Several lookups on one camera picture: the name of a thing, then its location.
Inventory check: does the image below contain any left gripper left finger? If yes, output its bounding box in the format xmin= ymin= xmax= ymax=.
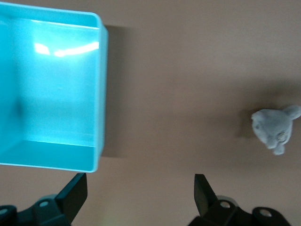
xmin=0 ymin=173 xmax=88 ymax=226

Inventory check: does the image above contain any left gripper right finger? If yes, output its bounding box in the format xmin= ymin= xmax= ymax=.
xmin=188 ymin=174 xmax=290 ymax=226

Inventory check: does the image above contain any grey plush animal toy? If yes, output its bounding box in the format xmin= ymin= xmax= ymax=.
xmin=250 ymin=105 xmax=301 ymax=155

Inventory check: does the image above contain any blue plastic box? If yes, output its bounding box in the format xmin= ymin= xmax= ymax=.
xmin=0 ymin=1 xmax=109 ymax=174

